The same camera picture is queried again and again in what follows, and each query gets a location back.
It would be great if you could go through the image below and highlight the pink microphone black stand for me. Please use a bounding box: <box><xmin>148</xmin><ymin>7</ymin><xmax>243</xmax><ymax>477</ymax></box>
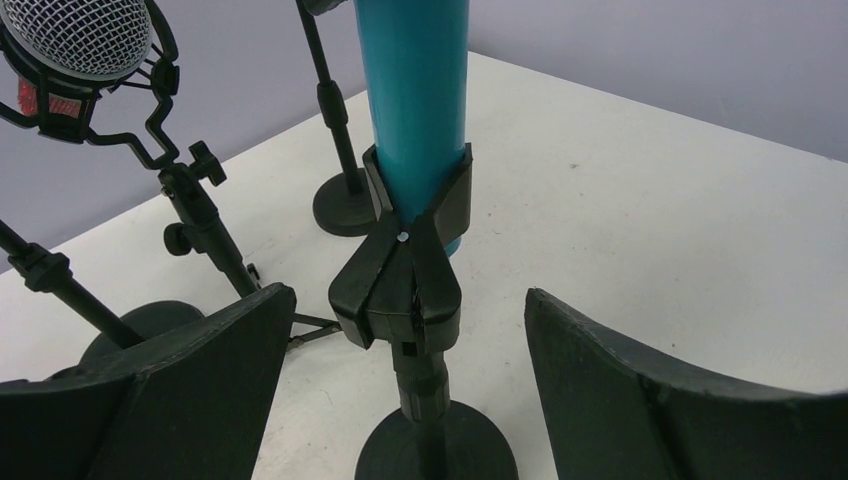
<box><xmin>1</xmin><ymin>223</ymin><xmax>204</xmax><ymax>360</ymax></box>

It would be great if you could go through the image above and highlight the teal microphone black stand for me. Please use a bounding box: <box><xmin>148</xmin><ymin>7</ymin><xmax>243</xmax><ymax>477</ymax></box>
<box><xmin>328</xmin><ymin>147</ymin><xmax>518</xmax><ymax>479</ymax></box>

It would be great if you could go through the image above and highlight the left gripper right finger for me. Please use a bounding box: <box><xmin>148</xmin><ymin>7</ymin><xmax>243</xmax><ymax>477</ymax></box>
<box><xmin>524</xmin><ymin>288</ymin><xmax>847</xmax><ymax>479</ymax></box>

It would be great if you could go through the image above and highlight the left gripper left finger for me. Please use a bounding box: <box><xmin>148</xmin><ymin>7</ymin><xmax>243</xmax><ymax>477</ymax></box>
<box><xmin>1</xmin><ymin>283</ymin><xmax>297</xmax><ymax>479</ymax></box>

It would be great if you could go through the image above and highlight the beige microphone black stand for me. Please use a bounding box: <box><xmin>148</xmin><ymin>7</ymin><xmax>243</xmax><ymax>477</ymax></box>
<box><xmin>294</xmin><ymin>0</ymin><xmax>379</xmax><ymax>238</ymax></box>

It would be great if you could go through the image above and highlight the black tripod shock-mount stand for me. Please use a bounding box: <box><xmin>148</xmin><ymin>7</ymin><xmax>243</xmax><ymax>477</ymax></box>
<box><xmin>0</xmin><ymin>0</ymin><xmax>342</xmax><ymax>352</ymax></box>

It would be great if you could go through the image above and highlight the red mesh microphone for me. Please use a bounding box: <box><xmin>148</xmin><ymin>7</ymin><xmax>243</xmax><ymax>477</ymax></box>
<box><xmin>1</xmin><ymin>1</ymin><xmax>160</xmax><ymax>128</ymax></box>

